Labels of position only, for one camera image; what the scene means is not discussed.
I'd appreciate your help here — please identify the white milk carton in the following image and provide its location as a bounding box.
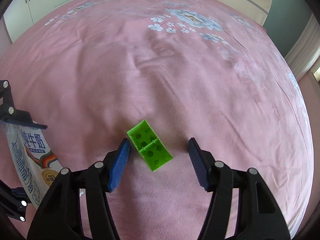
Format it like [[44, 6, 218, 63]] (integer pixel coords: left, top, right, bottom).
[[6, 124, 63, 208]]

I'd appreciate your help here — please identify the green plastic block tray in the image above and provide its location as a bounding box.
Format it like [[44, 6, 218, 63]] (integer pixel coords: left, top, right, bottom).
[[127, 120, 173, 172]]

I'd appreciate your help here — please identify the white wardrobe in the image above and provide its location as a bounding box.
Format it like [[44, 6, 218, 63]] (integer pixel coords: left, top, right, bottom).
[[4, 0, 72, 42]]

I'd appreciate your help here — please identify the pink floral bed sheet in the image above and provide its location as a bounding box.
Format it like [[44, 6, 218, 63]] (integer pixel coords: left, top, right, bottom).
[[1, 0, 313, 239]]

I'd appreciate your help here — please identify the beige curtain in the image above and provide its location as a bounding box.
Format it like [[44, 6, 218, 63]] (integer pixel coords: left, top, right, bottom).
[[285, 14, 319, 81]]

